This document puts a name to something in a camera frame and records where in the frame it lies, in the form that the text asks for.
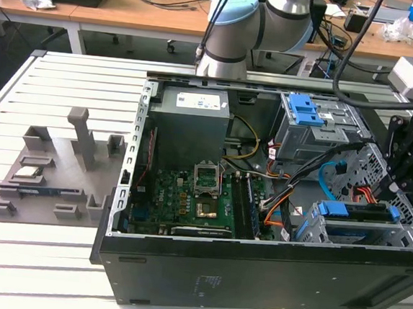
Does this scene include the thin red wire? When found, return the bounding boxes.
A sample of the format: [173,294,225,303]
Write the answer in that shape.
[133,125,159,191]

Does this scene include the blue RAM stick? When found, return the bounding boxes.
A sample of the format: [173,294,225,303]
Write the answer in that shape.
[17,185,63,198]

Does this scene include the CPU socket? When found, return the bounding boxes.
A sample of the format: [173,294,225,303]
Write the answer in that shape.
[193,195,222,222]

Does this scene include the clear plastic bag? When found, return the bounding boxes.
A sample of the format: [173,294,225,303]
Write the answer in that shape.
[378,15,413,45]

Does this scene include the silver CPU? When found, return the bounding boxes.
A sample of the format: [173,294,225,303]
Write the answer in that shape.
[14,164,44,182]

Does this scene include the crumpled white paper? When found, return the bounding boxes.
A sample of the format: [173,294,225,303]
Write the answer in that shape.
[18,0,57,14]

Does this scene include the grey parts rack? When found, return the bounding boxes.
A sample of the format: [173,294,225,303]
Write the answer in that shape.
[0,99,130,233]

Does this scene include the thin metal locking lever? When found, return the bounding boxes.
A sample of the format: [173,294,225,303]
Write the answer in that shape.
[214,159,228,197]

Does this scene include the black cable bundle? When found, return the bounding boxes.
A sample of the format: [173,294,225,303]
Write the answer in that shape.
[259,134,367,218]

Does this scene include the yellow black power wires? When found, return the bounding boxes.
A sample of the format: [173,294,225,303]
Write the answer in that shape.
[221,114,263,164]

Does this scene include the grey power supply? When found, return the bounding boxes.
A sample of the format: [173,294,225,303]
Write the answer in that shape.
[143,83,233,177]

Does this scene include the orange data wire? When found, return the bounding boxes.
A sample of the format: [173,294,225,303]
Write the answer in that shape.
[262,192,295,230]

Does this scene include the black graphics card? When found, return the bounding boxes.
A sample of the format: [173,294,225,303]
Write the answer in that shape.
[156,222,236,242]

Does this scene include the orange power wire black plug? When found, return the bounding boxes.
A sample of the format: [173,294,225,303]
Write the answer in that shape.
[350,184,381,206]

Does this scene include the metal socket cover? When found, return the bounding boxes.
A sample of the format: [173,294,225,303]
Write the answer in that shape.
[191,159,226,199]

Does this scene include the wooden desk white legs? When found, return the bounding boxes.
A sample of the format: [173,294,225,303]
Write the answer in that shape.
[302,0,413,86]
[0,0,213,67]

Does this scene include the small black tower box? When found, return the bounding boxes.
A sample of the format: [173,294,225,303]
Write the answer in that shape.
[306,0,329,45]

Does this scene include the blue data wire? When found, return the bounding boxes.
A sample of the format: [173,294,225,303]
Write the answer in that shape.
[316,158,348,202]

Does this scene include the hard disk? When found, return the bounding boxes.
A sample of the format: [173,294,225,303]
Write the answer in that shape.
[294,195,401,251]

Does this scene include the installed RAM stick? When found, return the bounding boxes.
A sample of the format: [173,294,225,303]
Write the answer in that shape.
[241,174,266,239]

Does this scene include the grey metal disk bay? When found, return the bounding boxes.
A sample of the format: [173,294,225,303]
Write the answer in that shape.
[292,196,413,253]

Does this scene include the black open PC case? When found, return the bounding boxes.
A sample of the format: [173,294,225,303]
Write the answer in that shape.
[86,61,413,309]

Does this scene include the grey optical drive cage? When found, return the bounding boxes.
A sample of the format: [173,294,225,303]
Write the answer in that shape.
[269,91,376,170]

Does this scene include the blue plastic drive latch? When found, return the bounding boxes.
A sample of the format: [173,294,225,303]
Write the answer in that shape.
[287,92,329,129]

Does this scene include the black RAM slot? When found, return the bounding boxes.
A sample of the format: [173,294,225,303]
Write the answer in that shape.
[234,175,258,239]
[226,174,249,238]

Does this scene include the black camera cable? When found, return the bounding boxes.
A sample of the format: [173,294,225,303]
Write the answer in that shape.
[330,0,413,114]

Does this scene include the green motherboard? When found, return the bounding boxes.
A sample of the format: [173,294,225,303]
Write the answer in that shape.
[127,162,274,246]

